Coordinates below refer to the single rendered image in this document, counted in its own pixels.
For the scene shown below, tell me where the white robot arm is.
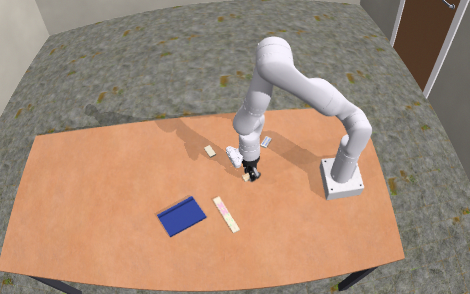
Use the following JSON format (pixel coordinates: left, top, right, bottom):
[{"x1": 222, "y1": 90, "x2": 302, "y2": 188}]
[{"x1": 226, "y1": 37, "x2": 372, "y2": 184}]

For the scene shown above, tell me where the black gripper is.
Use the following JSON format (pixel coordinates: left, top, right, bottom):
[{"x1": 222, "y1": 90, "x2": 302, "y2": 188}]
[{"x1": 242, "y1": 155, "x2": 261, "y2": 182}]

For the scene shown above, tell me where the dark blue book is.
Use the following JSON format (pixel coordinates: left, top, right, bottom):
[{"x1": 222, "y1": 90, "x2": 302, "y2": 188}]
[{"x1": 157, "y1": 196, "x2": 207, "y2": 238}]

